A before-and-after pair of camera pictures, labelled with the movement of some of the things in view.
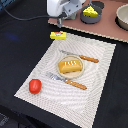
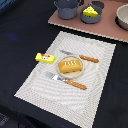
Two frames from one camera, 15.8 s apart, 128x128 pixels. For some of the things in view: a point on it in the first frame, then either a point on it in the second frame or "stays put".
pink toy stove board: [106, 27] stays put
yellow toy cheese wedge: [90, 12] stays put
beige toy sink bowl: [121, 17] stays put
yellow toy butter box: [60, 35] to [45, 58]
